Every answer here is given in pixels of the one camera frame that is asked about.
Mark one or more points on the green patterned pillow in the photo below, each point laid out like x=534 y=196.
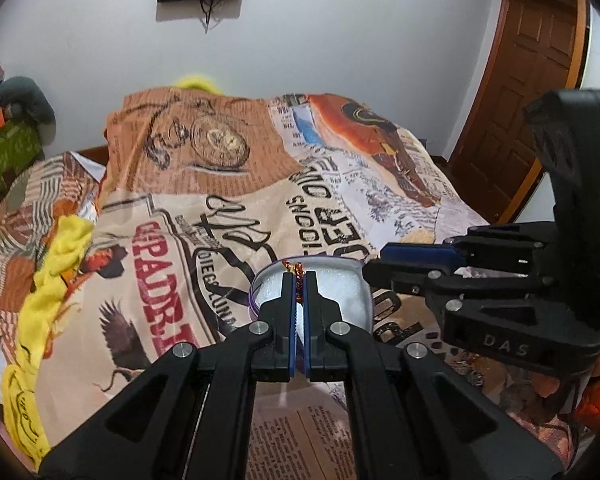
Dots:
x=24 y=111

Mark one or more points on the yellow cloth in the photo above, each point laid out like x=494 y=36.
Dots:
x=53 y=284

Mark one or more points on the purple heart-shaped tin box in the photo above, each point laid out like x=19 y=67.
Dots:
x=338 y=279

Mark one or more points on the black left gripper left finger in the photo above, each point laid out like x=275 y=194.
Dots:
x=188 y=416

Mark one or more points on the brown wooden door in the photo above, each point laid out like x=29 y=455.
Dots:
x=538 y=46

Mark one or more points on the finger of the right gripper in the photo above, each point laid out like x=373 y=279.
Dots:
x=425 y=280
x=430 y=252

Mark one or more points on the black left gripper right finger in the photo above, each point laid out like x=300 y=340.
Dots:
x=411 y=415

